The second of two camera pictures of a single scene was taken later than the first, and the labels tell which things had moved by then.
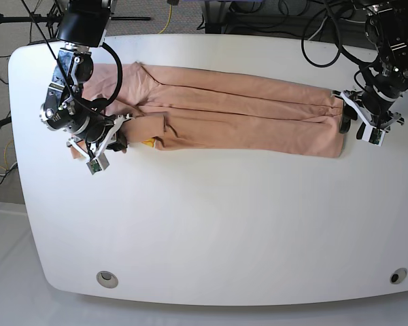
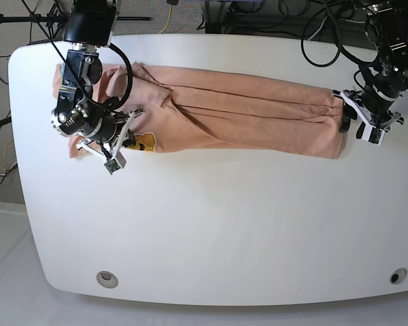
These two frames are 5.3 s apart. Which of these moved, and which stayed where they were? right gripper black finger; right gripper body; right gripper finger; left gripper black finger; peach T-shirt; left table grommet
Moved: left gripper black finger; peach T-shirt
Stayed: right gripper black finger; right gripper body; right gripper finger; left table grommet
